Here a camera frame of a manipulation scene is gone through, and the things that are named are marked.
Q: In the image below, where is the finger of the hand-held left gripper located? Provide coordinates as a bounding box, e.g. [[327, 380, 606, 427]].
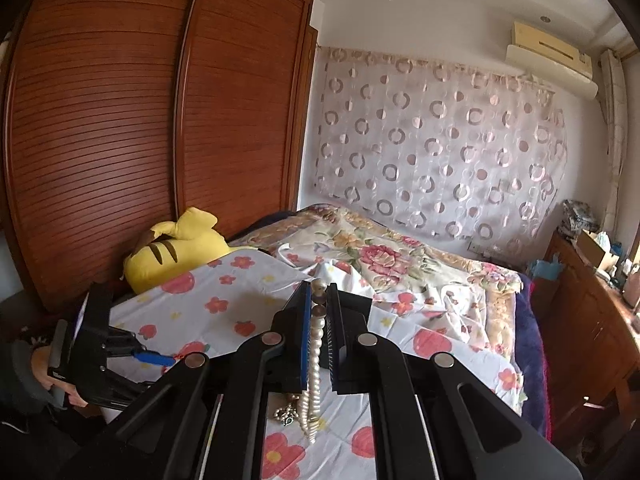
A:
[[103, 327, 176, 367]]

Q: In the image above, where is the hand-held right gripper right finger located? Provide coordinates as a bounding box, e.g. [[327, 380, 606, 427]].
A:
[[326, 284, 586, 480]]

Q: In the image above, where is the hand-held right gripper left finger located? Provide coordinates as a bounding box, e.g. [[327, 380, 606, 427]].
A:
[[60, 282, 315, 480]]

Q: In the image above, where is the white pearl necklace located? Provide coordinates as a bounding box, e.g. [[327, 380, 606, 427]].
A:
[[298, 280, 328, 444]]

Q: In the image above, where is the person's left hand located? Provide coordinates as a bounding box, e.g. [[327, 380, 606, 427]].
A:
[[30, 346, 88, 407]]

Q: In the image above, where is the gold pendant with dark stone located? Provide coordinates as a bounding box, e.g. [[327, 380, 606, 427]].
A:
[[273, 396, 302, 427]]

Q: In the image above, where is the strawberry print bed sheet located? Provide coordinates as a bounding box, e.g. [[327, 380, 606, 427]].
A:
[[106, 250, 529, 480]]

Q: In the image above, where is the yellow plush toy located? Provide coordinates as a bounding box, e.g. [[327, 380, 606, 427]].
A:
[[122, 206, 244, 295]]

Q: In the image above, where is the floral quilt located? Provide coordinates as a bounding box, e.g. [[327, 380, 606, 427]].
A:
[[227, 203, 524, 361]]

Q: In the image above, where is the dark blue blanket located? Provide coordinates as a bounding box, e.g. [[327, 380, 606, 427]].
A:
[[514, 272, 557, 442]]

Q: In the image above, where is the brown wooden slatted wardrobe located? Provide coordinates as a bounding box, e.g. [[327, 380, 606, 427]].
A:
[[0, 0, 321, 322]]

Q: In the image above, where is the sheer curtain with circles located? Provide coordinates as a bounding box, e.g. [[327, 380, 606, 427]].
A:
[[312, 46, 569, 257]]

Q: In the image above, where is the blue tissue pack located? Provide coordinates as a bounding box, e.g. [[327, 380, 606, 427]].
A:
[[531, 254, 564, 282]]

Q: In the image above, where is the brown wooden dresser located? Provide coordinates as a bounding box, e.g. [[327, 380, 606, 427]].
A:
[[529, 230, 640, 443]]

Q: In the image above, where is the patterned fabric bag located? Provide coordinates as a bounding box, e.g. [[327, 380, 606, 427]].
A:
[[557, 199, 599, 241]]

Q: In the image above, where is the open cardboard box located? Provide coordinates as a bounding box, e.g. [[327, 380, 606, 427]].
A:
[[576, 229, 622, 275]]

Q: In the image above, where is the white pipe cover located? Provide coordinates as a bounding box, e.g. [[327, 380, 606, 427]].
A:
[[599, 49, 632, 235]]

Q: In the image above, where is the cream wall air conditioner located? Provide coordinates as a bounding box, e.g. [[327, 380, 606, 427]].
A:
[[504, 20, 600, 100]]

